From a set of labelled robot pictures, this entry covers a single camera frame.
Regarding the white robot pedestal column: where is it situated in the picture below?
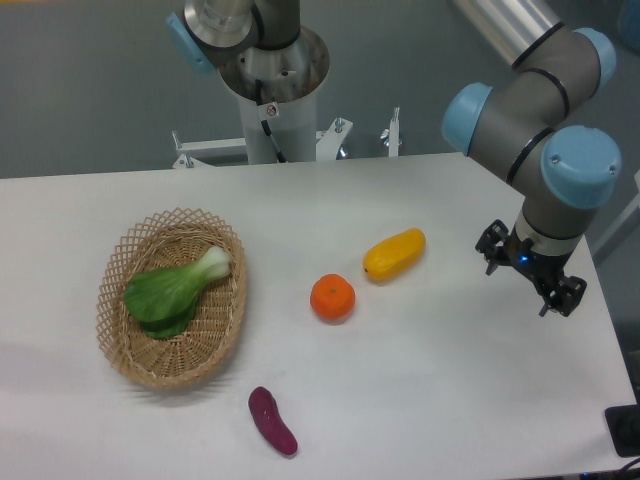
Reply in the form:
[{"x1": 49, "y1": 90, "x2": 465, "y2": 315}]
[{"x1": 217, "y1": 24, "x2": 331, "y2": 165}]

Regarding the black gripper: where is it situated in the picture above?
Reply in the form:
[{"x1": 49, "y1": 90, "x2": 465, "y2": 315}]
[{"x1": 475, "y1": 219, "x2": 587, "y2": 317}]

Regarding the black pedestal cable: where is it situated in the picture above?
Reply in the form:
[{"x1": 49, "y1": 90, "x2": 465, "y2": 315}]
[{"x1": 254, "y1": 78, "x2": 290, "y2": 164}]

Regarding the green bok choy vegetable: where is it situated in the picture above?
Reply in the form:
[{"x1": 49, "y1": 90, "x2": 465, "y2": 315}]
[{"x1": 124, "y1": 246, "x2": 232, "y2": 340}]

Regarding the orange tangerine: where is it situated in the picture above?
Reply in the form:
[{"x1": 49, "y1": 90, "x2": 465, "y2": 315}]
[{"x1": 309, "y1": 273, "x2": 356, "y2": 324}]

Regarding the white table leg frame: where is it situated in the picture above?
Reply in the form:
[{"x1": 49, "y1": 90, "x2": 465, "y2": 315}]
[{"x1": 590, "y1": 172, "x2": 639, "y2": 267}]

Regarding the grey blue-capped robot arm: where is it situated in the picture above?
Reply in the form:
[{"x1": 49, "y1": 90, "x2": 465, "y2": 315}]
[{"x1": 166, "y1": 1, "x2": 621, "y2": 316}]

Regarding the purple sweet potato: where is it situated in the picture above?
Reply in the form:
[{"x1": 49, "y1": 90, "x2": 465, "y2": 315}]
[{"x1": 248, "y1": 386, "x2": 298, "y2": 457}]

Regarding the yellow mango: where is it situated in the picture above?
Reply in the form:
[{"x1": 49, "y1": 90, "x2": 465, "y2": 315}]
[{"x1": 362, "y1": 228, "x2": 427, "y2": 283}]

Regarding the black box at table edge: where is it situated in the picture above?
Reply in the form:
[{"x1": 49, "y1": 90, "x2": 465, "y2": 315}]
[{"x1": 604, "y1": 404, "x2": 640, "y2": 458}]

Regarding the woven wicker basket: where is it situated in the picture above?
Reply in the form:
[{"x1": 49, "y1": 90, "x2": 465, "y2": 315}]
[{"x1": 96, "y1": 208, "x2": 247, "y2": 388}]

